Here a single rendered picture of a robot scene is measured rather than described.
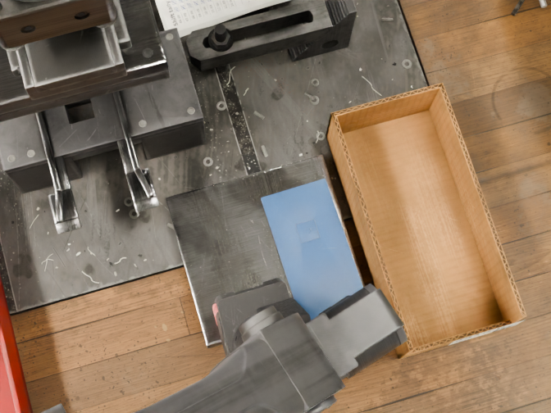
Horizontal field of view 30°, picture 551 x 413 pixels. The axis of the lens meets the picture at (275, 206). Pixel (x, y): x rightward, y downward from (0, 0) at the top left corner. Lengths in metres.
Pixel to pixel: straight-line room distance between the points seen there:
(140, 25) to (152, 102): 0.16
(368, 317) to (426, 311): 0.25
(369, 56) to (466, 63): 0.11
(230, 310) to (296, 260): 0.15
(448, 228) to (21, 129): 0.45
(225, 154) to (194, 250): 0.11
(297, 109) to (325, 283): 0.20
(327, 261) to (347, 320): 0.23
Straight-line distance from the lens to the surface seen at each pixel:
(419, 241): 1.08
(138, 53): 0.88
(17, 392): 1.01
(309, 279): 1.04
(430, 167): 1.10
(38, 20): 0.77
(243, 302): 0.92
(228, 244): 1.05
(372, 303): 0.83
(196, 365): 1.05
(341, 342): 0.82
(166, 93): 1.03
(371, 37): 1.15
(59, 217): 1.00
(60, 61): 0.84
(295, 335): 0.76
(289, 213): 1.05
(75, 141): 1.02
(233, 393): 0.70
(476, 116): 1.14
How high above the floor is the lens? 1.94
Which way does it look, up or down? 75 degrees down
